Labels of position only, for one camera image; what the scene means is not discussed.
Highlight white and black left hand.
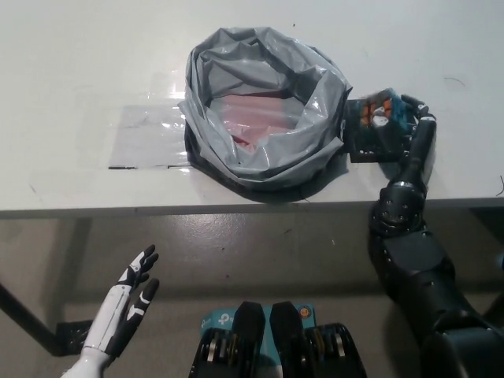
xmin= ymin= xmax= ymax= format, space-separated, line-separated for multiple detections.
xmin=58 ymin=244 xmax=161 ymax=378

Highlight grey plastic bag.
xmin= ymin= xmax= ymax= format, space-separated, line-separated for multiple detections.
xmin=176 ymin=26 xmax=354 ymax=205

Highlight blue Rubik's cube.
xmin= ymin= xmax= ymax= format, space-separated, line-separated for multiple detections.
xmin=354 ymin=89 xmax=413 ymax=139

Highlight black table foot plate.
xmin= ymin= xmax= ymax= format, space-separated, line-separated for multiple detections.
xmin=56 ymin=321 xmax=95 ymax=358

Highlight black table leg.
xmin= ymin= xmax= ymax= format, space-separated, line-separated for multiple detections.
xmin=0 ymin=271 xmax=66 ymax=355

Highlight teal TP-Link box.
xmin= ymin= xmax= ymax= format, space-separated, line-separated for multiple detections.
xmin=198 ymin=302 xmax=317 ymax=378

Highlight black ribbed left body block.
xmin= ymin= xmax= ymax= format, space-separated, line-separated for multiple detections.
xmin=188 ymin=301 xmax=265 ymax=378

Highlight black ribbed body block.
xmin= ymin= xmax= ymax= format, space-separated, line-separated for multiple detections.
xmin=270 ymin=301 xmax=361 ymax=378
xmin=188 ymin=301 xmax=265 ymax=378

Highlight black ribbed right body block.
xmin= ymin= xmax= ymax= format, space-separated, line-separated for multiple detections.
xmin=270 ymin=301 xmax=361 ymax=378

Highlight clear plastic tape sheet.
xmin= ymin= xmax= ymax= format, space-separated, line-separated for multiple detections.
xmin=108 ymin=104 xmax=194 ymax=170

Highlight pink plastic sheet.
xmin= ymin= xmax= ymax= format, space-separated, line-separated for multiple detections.
xmin=208 ymin=92 xmax=304 ymax=149

